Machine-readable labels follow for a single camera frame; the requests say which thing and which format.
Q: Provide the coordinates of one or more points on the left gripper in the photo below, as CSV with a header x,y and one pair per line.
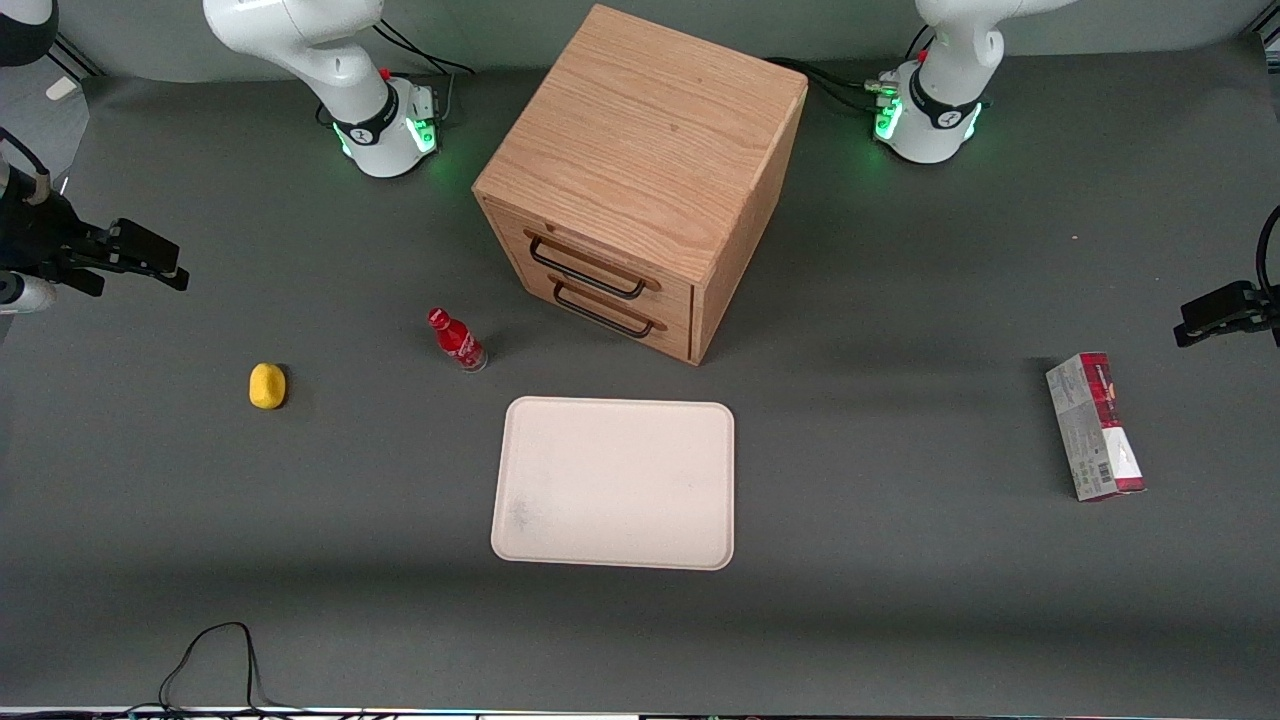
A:
x,y
1232,307

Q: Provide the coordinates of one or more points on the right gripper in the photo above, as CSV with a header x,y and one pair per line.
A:
x,y
32,238

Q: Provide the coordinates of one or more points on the red coke bottle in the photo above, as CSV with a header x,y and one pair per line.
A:
x,y
458,342

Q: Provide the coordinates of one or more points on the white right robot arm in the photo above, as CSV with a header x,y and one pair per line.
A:
x,y
330,60

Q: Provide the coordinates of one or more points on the beige plastic tray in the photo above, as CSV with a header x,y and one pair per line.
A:
x,y
615,485

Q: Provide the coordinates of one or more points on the red and grey carton box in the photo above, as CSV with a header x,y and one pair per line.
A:
x,y
1095,430

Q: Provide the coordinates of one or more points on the yellow lemon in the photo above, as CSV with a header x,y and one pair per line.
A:
x,y
267,386

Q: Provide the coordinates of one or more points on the small white tag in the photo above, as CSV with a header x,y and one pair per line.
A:
x,y
61,88

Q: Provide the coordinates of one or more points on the wooden drawer front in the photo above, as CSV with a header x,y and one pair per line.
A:
x,y
640,335
600,250

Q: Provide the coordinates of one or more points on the wooden drawer cabinet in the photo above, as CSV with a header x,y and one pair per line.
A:
x,y
650,130

